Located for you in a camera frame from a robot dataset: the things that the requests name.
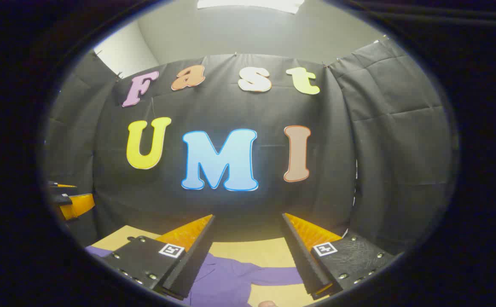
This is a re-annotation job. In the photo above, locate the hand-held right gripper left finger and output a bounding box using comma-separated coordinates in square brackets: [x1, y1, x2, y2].
[101, 214, 215, 300]

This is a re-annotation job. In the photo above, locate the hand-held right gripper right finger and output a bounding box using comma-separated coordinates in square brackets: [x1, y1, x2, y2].
[282, 213, 397, 300]

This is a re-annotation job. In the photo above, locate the purple knit cardigan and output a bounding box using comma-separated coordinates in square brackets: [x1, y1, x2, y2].
[85, 245, 305, 307]

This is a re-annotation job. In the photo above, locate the black backdrop cloth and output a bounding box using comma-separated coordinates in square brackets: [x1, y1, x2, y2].
[43, 38, 454, 257]

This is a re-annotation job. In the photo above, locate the ceiling light panel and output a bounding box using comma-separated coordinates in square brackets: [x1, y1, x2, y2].
[197, 0, 306, 14]

